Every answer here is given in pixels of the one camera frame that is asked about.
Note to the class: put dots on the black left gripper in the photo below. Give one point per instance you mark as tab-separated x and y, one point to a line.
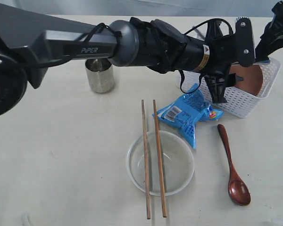
221	47

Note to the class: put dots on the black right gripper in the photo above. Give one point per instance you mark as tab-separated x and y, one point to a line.
273	33

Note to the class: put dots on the blue snack packet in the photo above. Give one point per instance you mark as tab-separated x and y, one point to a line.
188	109

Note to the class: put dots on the pale green ceramic bowl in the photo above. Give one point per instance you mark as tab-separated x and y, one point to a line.
178	163

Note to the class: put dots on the wooden chopstick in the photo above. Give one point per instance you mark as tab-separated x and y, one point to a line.
160	162
146	162

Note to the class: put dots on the brown wooden spoon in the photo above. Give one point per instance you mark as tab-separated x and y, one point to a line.
237	189

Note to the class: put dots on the stainless steel cup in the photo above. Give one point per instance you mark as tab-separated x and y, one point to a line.
100	75

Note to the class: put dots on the dark metal knife handle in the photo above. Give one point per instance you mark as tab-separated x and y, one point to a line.
200	35

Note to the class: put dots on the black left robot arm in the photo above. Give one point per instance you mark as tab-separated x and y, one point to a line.
31	43

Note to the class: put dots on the white perforated plastic basket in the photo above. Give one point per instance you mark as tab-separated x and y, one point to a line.
239	103

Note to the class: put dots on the brown wooden plate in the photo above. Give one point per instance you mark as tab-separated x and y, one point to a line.
252	78

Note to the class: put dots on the white backdrop curtain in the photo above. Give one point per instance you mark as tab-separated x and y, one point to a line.
251	8

